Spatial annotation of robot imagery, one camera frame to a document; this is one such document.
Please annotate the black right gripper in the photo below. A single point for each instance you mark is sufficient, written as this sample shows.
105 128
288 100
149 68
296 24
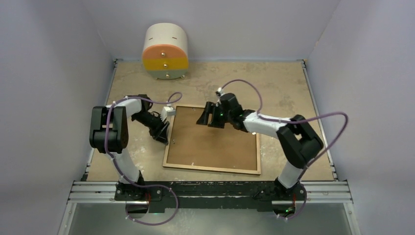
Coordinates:
215 122

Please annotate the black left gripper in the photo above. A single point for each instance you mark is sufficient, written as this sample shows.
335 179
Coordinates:
159 132

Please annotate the wooden picture frame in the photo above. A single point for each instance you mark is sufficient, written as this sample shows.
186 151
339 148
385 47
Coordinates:
210 168

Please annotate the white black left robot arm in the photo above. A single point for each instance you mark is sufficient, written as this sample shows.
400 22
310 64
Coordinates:
109 135

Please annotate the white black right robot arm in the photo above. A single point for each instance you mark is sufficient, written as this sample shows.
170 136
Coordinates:
299 142

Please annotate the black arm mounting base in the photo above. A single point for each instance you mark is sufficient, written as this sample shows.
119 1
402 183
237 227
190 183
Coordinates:
262 196

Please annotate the round pastel drawer cabinet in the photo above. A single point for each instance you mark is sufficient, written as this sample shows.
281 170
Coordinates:
165 51

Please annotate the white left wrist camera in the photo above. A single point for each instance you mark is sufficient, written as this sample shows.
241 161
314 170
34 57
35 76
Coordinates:
167 111

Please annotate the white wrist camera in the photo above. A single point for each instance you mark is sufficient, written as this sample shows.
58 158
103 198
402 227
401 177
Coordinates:
167 111
219 92

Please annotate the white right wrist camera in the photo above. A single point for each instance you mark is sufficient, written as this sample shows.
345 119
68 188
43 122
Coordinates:
219 92

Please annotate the aluminium rail frame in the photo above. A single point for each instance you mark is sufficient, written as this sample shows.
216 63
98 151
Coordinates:
327 209

